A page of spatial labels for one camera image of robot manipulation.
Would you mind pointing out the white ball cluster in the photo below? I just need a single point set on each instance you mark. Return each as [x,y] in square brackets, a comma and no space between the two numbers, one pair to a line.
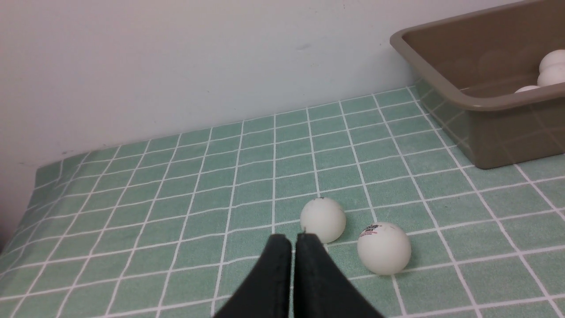
[551,75]
[552,58]

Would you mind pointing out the olive green plastic bin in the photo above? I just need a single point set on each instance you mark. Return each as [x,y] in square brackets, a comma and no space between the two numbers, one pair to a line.
[470,68]

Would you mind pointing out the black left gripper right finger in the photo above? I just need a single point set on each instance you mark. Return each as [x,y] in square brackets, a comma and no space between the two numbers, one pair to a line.
[320,288]

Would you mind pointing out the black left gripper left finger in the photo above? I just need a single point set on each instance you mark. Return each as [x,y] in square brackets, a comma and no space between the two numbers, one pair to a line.
[265,291]

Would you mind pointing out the white ball cluster back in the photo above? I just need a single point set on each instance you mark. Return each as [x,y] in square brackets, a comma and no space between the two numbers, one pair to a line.
[551,75]

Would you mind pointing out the white ball with logo left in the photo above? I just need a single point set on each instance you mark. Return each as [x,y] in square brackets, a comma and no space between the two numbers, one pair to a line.
[384,249]

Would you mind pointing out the green checkered tablecloth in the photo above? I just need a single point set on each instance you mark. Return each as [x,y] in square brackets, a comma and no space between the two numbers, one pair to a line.
[169,227]

